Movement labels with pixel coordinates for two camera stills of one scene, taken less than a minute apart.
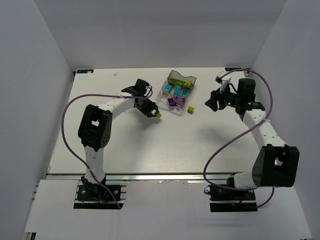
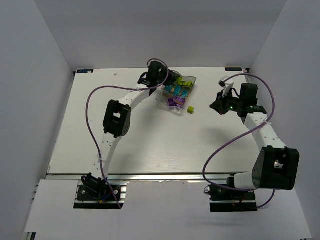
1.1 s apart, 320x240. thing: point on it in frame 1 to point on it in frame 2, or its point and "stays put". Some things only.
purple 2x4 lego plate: [180, 100] stays put
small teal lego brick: [185, 93] stays put
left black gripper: [150, 110] to [169, 80]
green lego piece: [190, 109] stays put
